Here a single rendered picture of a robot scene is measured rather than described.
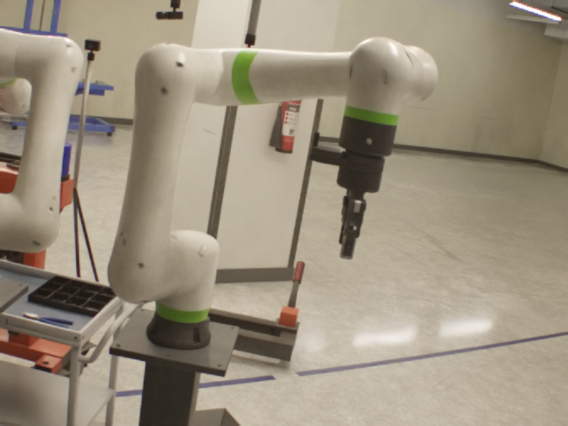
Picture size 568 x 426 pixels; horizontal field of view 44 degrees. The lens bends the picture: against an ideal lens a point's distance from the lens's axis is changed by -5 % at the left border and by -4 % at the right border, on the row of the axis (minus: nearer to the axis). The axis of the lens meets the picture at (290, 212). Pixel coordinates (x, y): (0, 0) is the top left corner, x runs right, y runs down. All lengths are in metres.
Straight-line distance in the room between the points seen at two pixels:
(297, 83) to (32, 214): 0.69
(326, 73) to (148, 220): 0.44
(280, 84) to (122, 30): 10.24
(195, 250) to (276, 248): 3.54
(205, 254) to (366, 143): 0.53
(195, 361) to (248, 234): 3.38
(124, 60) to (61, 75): 9.90
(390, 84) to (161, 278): 0.61
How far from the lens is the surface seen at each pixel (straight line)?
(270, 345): 3.78
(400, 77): 1.20
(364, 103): 1.20
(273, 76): 1.44
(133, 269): 1.46
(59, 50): 1.81
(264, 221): 4.98
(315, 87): 1.40
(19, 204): 1.73
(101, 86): 10.41
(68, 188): 2.93
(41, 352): 3.11
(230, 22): 4.79
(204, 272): 1.60
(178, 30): 11.99
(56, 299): 2.54
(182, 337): 1.65
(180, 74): 1.39
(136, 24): 11.71
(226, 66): 1.50
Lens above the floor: 1.60
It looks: 13 degrees down
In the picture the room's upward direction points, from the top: 10 degrees clockwise
